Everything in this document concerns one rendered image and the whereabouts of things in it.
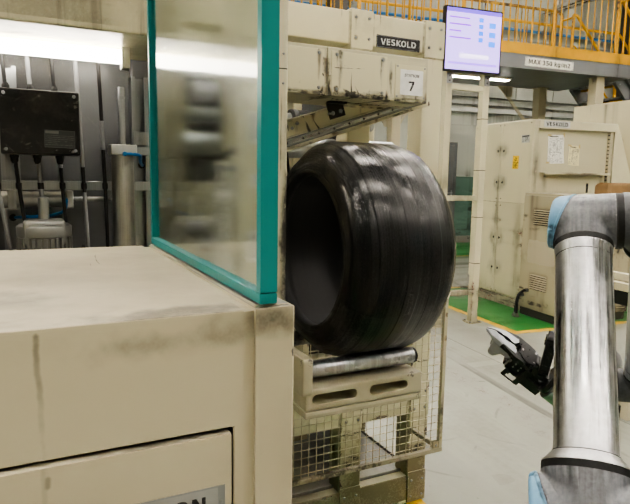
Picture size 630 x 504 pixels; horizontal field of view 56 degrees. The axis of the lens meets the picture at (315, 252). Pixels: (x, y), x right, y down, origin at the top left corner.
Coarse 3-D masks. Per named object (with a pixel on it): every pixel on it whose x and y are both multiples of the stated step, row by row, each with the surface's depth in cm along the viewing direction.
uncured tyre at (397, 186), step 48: (336, 144) 156; (384, 144) 162; (288, 192) 173; (336, 192) 146; (384, 192) 142; (432, 192) 148; (288, 240) 190; (336, 240) 198; (384, 240) 139; (432, 240) 144; (288, 288) 179; (336, 288) 194; (384, 288) 140; (432, 288) 147; (336, 336) 151; (384, 336) 150
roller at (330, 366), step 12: (408, 348) 164; (324, 360) 152; (336, 360) 153; (348, 360) 154; (360, 360) 156; (372, 360) 157; (384, 360) 159; (396, 360) 161; (408, 360) 163; (324, 372) 151; (336, 372) 153; (348, 372) 155
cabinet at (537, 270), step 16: (528, 208) 593; (544, 208) 572; (528, 224) 593; (544, 224) 572; (528, 240) 594; (544, 240) 573; (528, 256) 595; (544, 256) 574; (624, 256) 582; (528, 272) 596; (544, 272) 574; (624, 272) 584; (528, 288) 596; (544, 288) 575; (528, 304) 597; (544, 304) 576; (544, 320) 578
